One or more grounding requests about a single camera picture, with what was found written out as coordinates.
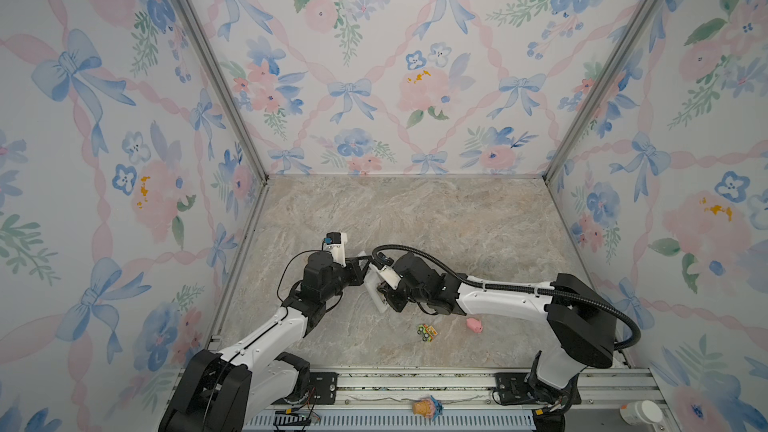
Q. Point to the pink blue plush toy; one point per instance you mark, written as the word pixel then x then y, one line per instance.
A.
pixel 428 407

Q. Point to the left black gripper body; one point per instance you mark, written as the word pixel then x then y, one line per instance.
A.
pixel 339 280

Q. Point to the white cup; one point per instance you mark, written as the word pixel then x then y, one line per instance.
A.
pixel 643 412

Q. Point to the small circuit board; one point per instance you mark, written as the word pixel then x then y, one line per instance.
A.
pixel 291 420

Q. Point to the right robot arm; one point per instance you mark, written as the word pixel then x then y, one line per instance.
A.
pixel 581 322

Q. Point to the green yellow battery pack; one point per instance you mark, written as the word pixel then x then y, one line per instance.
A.
pixel 426 332

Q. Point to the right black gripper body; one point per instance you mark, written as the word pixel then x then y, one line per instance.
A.
pixel 399 300

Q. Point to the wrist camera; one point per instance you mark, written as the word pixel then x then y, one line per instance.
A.
pixel 335 244
pixel 387 274

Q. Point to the aluminium front rail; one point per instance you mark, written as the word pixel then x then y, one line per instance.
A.
pixel 380 399

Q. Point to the pink pig toy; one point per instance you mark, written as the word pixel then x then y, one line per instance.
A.
pixel 475 325

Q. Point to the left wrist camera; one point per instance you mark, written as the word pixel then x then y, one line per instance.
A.
pixel 335 244

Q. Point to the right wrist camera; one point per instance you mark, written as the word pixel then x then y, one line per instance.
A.
pixel 387 274

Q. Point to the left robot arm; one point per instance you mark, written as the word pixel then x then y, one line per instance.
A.
pixel 221 391

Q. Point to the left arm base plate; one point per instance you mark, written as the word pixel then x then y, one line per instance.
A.
pixel 319 388

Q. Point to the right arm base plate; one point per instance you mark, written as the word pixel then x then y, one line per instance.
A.
pixel 513 388

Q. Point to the white remote control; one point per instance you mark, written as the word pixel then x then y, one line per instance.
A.
pixel 371 284

